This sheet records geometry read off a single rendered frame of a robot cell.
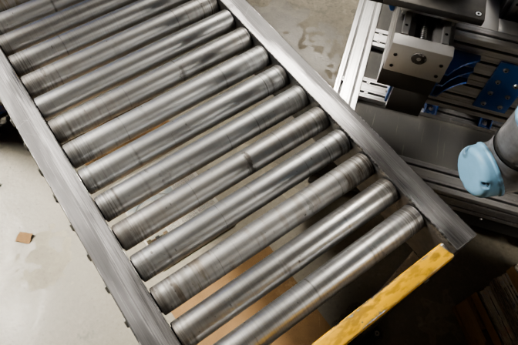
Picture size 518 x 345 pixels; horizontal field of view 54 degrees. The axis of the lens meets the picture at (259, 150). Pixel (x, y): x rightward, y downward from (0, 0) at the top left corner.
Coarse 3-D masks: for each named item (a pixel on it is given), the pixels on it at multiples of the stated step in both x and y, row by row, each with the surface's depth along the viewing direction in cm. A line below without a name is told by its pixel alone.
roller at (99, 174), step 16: (256, 80) 101; (272, 80) 102; (224, 96) 99; (240, 96) 99; (256, 96) 101; (192, 112) 96; (208, 112) 97; (224, 112) 98; (160, 128) 94; (176, 128) 94; (192, 128) 95; (208, 128) 98; (128, 144) 93; (144, 144) 92; (160, 144) 93; (176, 144) 95; (96, 160) 91; (112, 160) 90; (128, 160) 91; (144, 160) 92; (80, 176) 88; (96, 176) 89; (112, 176) 90
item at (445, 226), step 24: (240, 0) 113; (240, 24) 110; (264, 24) 109; (264, 48) 106; (288, 48) 106; (288, 72) 102; (312, 72) 103; (312, 96) 99; (336, 96) 100; (336, 120) 97; (360, 120) 97; (360, 144) 94; (384, 144) 94; (384, 168) 91; (408, 168) 92; (408, 192) 89; (432, 192) 89; (384, 216) 99; (432, 216) 87; (456, 216) 87; (408, 240) 96; (432, 240) 88; (456, 240) 85
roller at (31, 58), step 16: (144, 0) 112; (160, 0) 112; (176, 0) 114; (112, 16) 109; (128, 16) 110; (144, 16) 112; (64, 32) 106; (80, 32) 106; (96, 32) 107; (112, 32) 109; (32, 48) 103; (48, 48) 104; (64, 48) 105; (80, 48) 107; (16, 64) 101; (32, 64) 103; (48, 64) 105
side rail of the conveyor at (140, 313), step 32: (0, 64) 101; (0, 96) 97; (32, 128) 93; (64, 160) 90; (64, 192) 87; (96, 224) 84; (96, 256) 81; (128, 288) 78; (128, 320) 76; (160, 320) 76
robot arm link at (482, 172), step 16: (480, 144) 68; (464, 160) 69; (480, 160) 66; (496, 160) 65; (464, 176) 70; (480, 176) 66; (496, 176) 65; (512, 176) 65; (480, 192) 67; (496, 192) 67; (512, 192) 68
